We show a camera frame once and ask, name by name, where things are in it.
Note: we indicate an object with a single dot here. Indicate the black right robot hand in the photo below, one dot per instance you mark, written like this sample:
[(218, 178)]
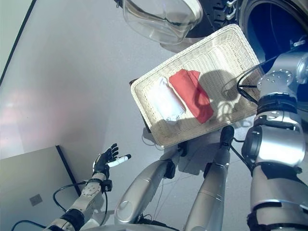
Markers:
[(300, 44)]

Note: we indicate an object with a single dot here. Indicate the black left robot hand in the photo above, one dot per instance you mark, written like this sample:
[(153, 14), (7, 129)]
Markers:
[(103, 161)]

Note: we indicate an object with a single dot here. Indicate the white cloth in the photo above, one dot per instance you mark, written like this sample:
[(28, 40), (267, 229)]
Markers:
[(168, 101)]

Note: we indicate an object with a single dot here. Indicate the red cloth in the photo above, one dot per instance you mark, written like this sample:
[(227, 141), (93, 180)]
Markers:
[(190, 93)]

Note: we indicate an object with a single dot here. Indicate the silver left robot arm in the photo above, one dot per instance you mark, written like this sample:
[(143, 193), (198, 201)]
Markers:
[(89, 192)]

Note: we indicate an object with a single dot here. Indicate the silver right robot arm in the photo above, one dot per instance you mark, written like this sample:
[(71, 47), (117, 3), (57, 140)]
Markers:
[(276, 149)]

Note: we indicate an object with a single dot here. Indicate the grey front-load washing machine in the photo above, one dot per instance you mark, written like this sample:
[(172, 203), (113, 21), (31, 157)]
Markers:
[(243, 14)]

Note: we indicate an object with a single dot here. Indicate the round glass washing machine door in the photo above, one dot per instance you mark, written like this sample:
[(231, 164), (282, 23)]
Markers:
[(163, 21)]

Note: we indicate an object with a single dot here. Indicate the dark brown stool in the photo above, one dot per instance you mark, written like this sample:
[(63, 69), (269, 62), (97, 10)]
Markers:
[(147, 125)]

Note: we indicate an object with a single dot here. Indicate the white wicker basket tray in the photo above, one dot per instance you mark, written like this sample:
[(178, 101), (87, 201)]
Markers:
[(223, 53)]

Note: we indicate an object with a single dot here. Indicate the silver right robot leg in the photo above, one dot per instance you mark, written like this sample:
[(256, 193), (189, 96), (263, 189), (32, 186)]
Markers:
[(211, 190)]

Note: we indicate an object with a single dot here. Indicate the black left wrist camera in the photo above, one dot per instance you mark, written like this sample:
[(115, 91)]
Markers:
[(108, 185)]

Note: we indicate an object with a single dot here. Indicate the grey square wall socket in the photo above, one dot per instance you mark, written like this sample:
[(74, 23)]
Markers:
[(36, 200)]

